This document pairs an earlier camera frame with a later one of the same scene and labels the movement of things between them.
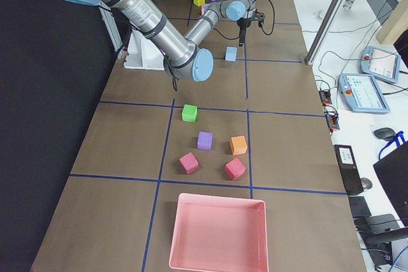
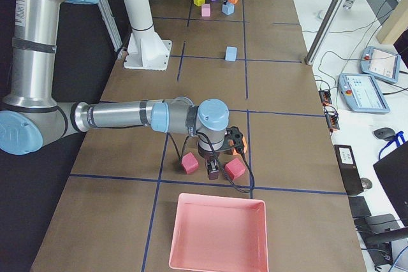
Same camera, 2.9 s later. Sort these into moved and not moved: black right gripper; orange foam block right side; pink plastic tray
Moved: black right gripper
Not moved: orange foam block right side; pink plastic tray
